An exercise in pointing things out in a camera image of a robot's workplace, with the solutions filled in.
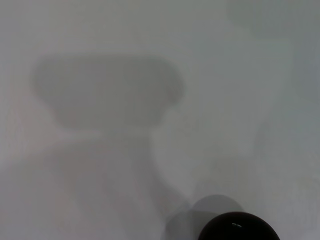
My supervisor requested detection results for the small dark brown teacup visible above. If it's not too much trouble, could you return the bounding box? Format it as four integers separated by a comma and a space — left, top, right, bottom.
198, 211, 282, 240

